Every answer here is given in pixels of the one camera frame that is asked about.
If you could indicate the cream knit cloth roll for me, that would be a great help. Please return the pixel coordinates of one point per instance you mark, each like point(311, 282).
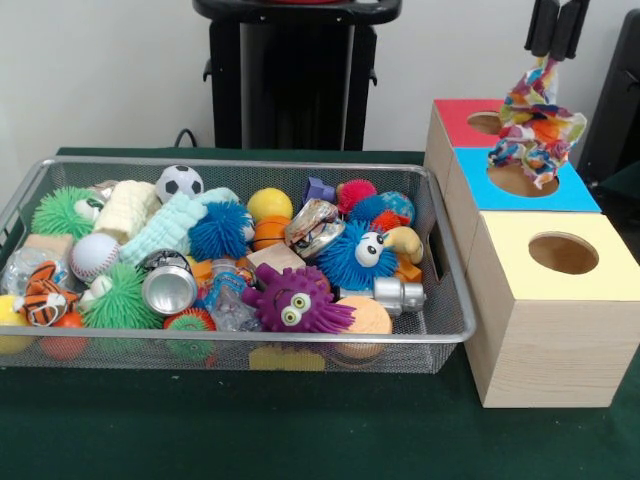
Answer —
point(125, 208)

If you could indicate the yellow ball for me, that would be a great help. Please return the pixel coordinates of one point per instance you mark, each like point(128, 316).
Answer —
point(270, 204)

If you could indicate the wooden three-hole box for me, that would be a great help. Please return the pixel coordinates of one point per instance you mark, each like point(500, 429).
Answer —
point(550, 340)

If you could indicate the clear mesh bin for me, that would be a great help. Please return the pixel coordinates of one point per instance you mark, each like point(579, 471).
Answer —
point(452, 300)

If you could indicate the yellow cheese wedge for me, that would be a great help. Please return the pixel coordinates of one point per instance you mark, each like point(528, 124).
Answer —
point(288, 358)

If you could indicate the purple spiky ball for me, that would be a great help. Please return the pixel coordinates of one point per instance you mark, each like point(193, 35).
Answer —
point(295, 300)

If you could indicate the dark green tablecloth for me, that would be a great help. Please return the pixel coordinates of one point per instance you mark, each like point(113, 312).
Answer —
point(300, 430)

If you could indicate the blue fuzzy monster toy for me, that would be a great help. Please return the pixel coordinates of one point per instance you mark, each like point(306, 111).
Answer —
point(345, 260)

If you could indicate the orange tiger plush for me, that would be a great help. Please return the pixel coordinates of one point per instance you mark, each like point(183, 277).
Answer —
point(40, 298)

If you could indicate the black and white soccer ball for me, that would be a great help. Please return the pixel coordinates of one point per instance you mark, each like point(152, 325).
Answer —
point(180, 182)

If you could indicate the mint green knit cloth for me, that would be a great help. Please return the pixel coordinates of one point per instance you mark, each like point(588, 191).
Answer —
point(180, 225)

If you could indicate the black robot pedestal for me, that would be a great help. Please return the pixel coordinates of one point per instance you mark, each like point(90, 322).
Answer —
point(300, 80)

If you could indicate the green spiky ball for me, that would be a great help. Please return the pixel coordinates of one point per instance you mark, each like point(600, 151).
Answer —
point(62, 210)

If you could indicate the black chair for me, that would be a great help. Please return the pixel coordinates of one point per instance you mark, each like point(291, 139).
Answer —
point(620, 100)

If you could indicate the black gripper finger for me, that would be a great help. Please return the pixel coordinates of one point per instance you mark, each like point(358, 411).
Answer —
point(541, 25)
point(570, 28)

